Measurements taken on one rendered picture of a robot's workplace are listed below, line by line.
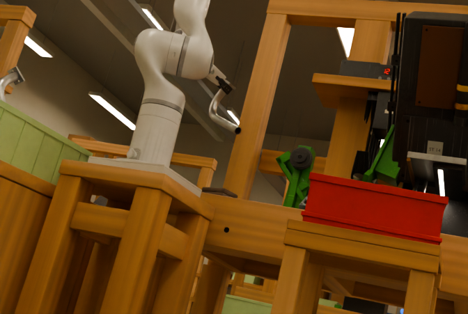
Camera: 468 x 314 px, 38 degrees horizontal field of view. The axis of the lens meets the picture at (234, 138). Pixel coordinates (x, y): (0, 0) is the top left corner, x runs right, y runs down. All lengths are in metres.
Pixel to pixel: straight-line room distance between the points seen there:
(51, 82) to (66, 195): 10.42
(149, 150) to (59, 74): 10.55
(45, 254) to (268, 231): 0.61
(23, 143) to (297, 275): 0.88
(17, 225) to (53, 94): 10.45
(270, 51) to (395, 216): 1.42
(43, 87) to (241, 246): 10.25
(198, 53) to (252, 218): 0.49
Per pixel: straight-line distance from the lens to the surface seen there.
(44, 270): 1.78
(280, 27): 2.88
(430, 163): 2.00
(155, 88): 1.90
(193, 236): 1.86
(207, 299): 2.59
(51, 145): 2.06
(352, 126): 2.63
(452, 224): 2.27
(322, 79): 2.59
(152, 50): 1.93
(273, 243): 1.92
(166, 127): 1.86
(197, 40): 1.96
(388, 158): 2.18
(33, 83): 11.83
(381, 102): 2.54
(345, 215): 1.57
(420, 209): 1.58
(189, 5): 2.04
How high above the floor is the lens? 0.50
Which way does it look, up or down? 17 degrees up
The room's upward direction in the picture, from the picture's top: 14 degrees clockwise
